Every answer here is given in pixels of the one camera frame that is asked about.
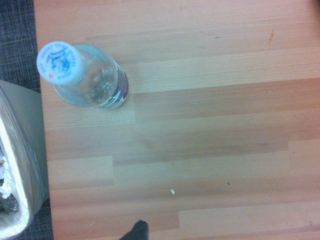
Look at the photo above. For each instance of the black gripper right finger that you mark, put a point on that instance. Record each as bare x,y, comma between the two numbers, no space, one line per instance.
316,2

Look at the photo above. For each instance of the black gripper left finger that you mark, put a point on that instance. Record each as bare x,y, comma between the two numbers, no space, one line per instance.
137,231

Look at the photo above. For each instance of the clear plastic water bottle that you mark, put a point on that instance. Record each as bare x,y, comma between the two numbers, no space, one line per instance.
82,80

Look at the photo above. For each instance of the crumpled white paper trash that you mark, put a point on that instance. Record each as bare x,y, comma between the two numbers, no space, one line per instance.
5,181

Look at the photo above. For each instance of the beige trash bin with liner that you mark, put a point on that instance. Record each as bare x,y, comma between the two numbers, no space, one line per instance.
22,140

